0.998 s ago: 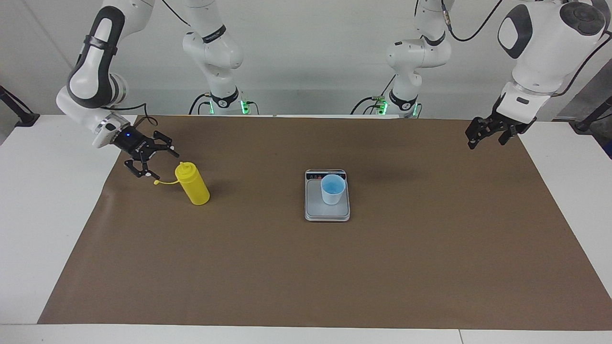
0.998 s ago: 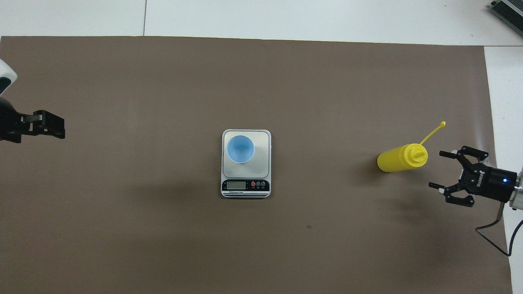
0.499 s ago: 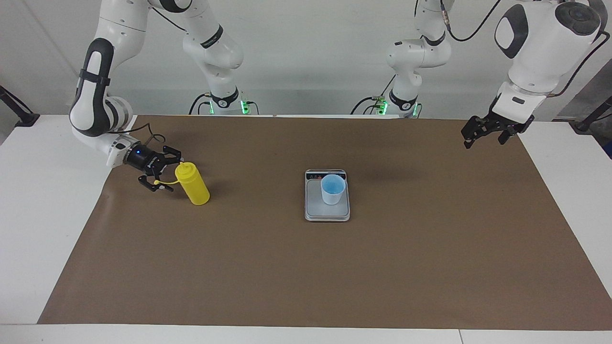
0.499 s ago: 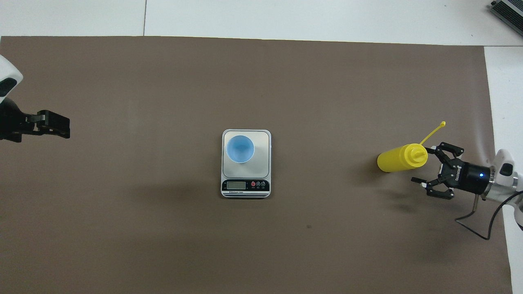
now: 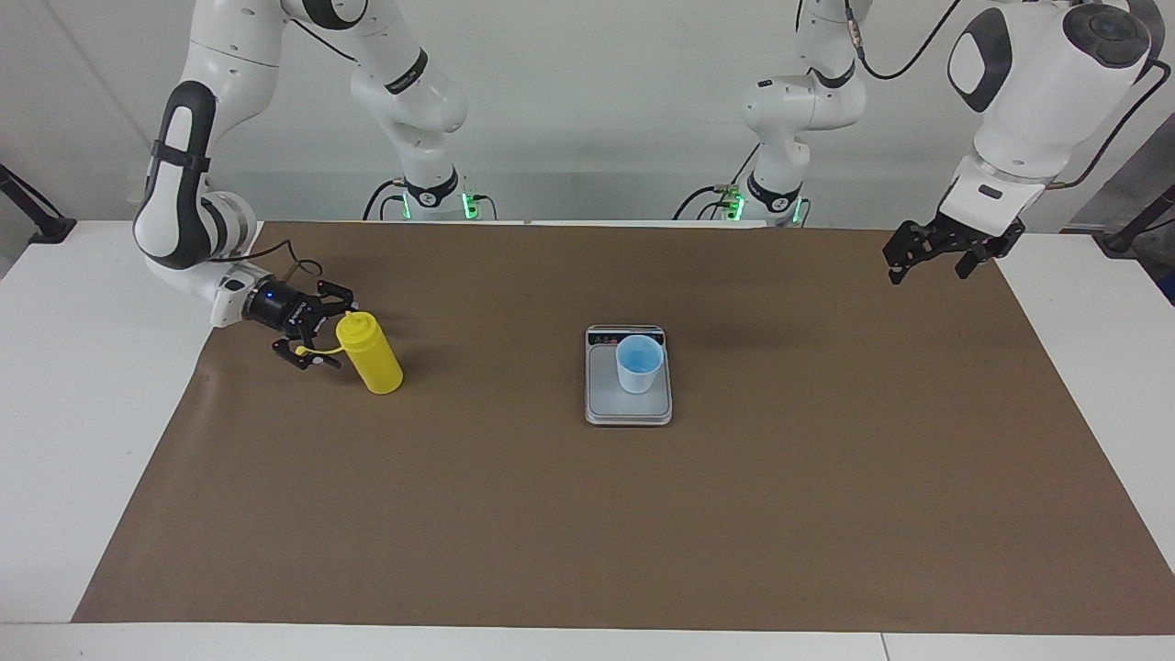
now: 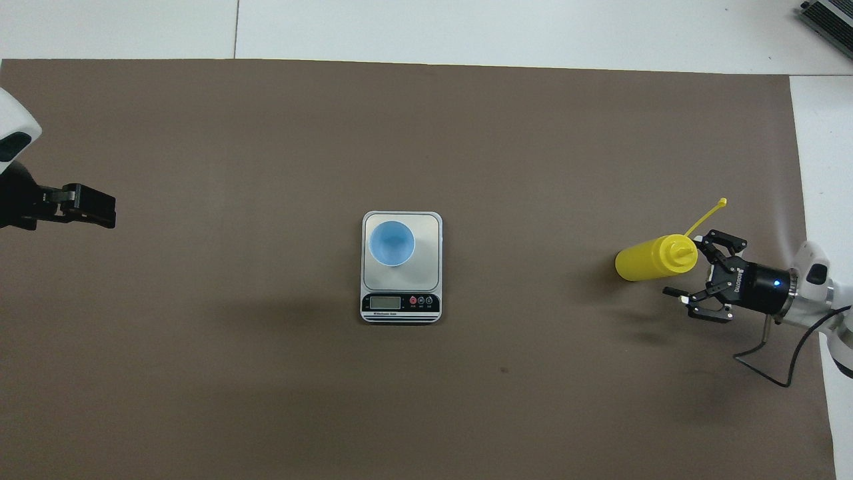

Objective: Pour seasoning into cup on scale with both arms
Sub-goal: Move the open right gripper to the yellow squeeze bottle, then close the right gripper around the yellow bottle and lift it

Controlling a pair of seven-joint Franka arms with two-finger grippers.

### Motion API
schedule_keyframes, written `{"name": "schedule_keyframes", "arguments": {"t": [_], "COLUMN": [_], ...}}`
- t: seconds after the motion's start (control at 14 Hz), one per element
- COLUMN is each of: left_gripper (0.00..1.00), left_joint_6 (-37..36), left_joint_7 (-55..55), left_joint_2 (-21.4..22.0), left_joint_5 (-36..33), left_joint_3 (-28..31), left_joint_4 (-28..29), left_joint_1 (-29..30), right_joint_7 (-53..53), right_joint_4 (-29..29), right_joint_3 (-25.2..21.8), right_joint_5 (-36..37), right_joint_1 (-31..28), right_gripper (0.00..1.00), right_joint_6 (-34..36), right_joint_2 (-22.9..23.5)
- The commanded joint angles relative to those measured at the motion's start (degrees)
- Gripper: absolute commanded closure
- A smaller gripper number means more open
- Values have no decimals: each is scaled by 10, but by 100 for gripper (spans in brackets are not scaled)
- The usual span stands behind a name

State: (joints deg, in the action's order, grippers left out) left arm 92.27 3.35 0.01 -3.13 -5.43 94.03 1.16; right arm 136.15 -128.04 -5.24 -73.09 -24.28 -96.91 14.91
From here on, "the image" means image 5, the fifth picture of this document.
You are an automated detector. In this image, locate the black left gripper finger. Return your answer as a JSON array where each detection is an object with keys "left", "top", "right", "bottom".
[
  {"left": 954, "top": 230, "right": 1026, "bottom": 282},
  {"left": 882, "top": 219, "right": 939, "bottom": 286}
]

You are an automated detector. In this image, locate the yellow squeeze bottle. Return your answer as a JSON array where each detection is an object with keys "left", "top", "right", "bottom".
[{"left": 295, "top": 310, "right": 405, "bottom": 396}]

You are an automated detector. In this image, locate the light blue plastic cup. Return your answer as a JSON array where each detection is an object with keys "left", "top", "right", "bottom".
[{"left": 615, "top": 334, "right": 666, "bottom": 395}]

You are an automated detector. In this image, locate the silver digital kitchen scale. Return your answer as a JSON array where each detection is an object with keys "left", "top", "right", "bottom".
[{"left": 585, "top": 324, "right": 673, "bottom": 427}]

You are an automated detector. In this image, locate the black clamp stand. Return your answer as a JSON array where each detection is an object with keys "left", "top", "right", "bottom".
[
  {"left": 1092, "top": 184, "right": 1175, "bottom": 256},
  {"left": 0, "top": 163, "right": 78, "bottom": 245}
]

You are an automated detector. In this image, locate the brown paper table mat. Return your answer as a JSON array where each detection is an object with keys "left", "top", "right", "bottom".
[{"left": 72, "top": 220, "right": 1175, "bottom": 636}]

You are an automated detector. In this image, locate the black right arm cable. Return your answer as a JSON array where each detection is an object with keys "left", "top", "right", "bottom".
[{"left": 209, "top": 18, "right": 361, "bottom": 282}]

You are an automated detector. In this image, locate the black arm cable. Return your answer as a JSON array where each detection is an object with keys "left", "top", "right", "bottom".
[
  {"left": 209, "top": 18, "right": 361, "bottom": 282},
  {"left": 840, "top": 0, "right": 1171, "bottom": 190}
]

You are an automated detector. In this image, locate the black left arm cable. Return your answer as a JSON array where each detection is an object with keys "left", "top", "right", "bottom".
[{"left": 840, "top": 0, "right": 1171, "bottom": 190}]

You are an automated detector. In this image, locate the black base cable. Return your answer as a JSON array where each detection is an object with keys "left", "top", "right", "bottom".
[
  {"left": 362, "top": 177, "right": 409, "bottom": 222},
  {"left": 672, "top": 147, "right": 763, "bottom": 222}
]

